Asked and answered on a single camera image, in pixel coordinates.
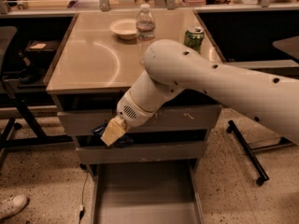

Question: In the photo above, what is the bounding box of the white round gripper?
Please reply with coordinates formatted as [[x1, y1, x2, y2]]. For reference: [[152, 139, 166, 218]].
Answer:
[[101, 89, 156, 146]]

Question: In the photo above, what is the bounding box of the dark blue rxbar wrapper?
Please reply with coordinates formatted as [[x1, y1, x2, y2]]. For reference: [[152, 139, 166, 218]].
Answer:
[[92, 123, 135, 148]]

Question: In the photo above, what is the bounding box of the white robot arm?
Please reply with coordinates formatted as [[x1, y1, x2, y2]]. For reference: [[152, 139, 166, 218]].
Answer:
[[102, 39, 299, 146]]

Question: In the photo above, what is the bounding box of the grey middle drawer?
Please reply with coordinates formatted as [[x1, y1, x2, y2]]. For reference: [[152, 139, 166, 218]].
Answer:
[[76, 141, 207, 164]]

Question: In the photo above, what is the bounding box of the grey top drawer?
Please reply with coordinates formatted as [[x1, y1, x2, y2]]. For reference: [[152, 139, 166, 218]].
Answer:
[[58, 105, 221, 136]]

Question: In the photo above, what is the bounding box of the grey open bottom drawer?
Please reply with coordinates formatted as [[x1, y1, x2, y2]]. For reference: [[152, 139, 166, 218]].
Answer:
[[91, 161, 204, 224]]

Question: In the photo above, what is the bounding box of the grey drawer cabinet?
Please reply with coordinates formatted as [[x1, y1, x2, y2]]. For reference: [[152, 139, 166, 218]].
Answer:
[[46, 9, 218, 175]]

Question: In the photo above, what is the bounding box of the white paper bowl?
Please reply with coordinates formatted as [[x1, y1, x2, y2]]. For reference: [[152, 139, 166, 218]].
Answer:
[[109, 19, 136, 40]]

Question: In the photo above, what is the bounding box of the black shoe on shelf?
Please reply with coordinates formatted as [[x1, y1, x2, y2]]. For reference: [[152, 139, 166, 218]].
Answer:
[[18, 50, 40, 84]]

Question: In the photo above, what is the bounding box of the clear plastic water bottle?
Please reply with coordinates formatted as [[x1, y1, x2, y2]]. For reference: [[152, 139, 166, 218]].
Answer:
[[135, 4, 156, 63]]

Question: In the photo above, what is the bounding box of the black box with note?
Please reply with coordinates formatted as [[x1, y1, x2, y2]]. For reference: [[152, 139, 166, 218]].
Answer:
[[25, 40, 60, 52]]

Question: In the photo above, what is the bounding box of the green soda can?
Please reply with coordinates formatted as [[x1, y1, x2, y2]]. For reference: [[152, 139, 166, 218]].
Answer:
[[184, 26, 205, 52]]

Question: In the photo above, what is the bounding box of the white sneaker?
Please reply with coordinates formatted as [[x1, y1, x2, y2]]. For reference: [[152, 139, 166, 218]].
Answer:
[[0, 194, 28, 219]]

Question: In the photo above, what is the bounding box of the black wheeled stand base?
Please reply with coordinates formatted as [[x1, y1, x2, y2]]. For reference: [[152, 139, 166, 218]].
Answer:
[[226, 120, 293, 186]]

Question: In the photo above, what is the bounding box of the black floor cable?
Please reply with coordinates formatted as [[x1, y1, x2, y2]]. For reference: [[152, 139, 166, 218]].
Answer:
[[78, 171, 90, 224]]

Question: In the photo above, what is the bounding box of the black table leg frame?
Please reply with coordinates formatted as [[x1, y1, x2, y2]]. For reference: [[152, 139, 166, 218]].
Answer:
[[0, 77, 75, 170]]

